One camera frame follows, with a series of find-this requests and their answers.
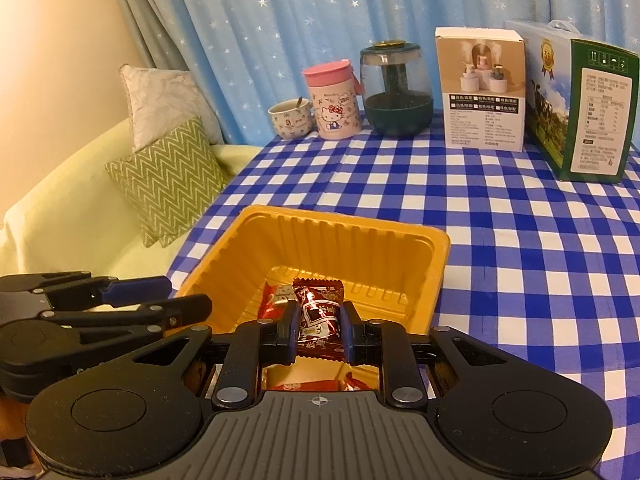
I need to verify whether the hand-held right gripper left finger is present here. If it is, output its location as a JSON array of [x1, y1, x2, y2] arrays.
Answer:
[[125, 300, 301, 409]]

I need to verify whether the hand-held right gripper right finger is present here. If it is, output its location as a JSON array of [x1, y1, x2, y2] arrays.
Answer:
[[344, 302, 508, 409]]

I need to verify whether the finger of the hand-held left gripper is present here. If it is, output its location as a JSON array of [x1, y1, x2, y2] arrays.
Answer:
[[0, 270, 172, 312], [42, 293, 214, 332]]

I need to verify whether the red white snack packet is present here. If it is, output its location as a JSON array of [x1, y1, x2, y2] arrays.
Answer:
[[291, 277, 347, 361]]

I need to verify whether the orange plastic tray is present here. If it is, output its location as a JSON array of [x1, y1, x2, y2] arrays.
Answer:
[[176, 205, 451, 393]]

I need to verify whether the pale yellow sofa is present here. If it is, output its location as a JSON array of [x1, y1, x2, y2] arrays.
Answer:
[[0, 120, 261, 286]]

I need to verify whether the green zigzag pillow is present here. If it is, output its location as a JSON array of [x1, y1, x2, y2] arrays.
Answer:
[[105, 115, 231, 248]]

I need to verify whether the white pillow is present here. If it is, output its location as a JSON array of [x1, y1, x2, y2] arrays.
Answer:
[[119, 64, 223, 153]]

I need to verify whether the blue white checkered tablecloth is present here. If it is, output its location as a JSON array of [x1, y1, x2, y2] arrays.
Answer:
[[167, 107, 640, 480]]

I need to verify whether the small patterned mug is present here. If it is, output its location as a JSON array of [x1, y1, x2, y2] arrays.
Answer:
[[268, 100, 316, 140]]

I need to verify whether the pink cartoon cup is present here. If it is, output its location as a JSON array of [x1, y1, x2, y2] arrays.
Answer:
[[301, 58, 364, 141]]

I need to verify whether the dark glass jar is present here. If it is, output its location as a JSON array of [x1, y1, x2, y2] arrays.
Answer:
[[360, 40, 435, 137]]

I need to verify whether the white beige product box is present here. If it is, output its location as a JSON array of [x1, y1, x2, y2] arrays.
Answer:
[[434, 26, 529, 154]]

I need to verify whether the grey curtain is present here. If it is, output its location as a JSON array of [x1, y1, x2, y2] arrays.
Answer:
[[105, 0, 227, 143]]

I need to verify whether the blue starry curtain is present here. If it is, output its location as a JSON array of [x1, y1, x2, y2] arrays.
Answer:
[[165, 0, 640, 146]]

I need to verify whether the green carton box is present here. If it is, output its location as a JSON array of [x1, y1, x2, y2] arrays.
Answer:
[[504, 20, 640, 182]]

